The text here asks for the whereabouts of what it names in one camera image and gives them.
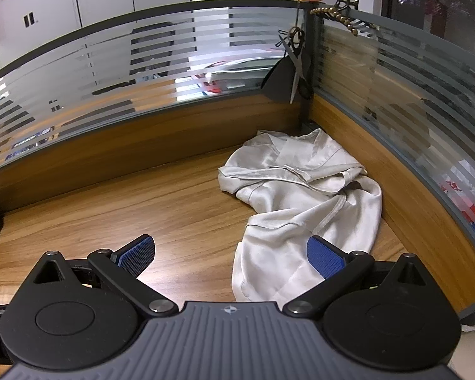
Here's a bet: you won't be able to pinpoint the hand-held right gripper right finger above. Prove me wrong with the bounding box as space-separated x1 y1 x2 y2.
282 235 438 319

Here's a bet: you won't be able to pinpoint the stack of papers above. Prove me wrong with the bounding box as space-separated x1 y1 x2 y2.
190 57 282 96

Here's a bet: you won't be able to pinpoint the dark partition post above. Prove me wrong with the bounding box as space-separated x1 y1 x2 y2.
295 2 325 135

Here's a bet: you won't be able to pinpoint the short striped glass partition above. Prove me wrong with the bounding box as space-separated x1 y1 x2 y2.
319 8 475 246

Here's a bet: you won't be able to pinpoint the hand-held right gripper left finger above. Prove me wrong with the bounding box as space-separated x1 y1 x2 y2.
24 235 179 317

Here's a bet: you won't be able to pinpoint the cream satin shirt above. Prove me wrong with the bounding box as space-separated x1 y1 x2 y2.
218 129 383 303

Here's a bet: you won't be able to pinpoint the brown hair claw clip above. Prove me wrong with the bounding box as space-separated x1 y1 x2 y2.
309 6 378 37

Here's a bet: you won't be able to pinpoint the dark window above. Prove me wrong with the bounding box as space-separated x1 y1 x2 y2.
382 0 475 56

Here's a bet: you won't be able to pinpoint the long striped glass partition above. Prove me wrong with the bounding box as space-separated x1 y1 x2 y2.
0 0 301 175

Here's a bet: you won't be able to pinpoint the scissors with black handles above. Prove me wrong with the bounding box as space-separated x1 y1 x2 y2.
278 27 313 104

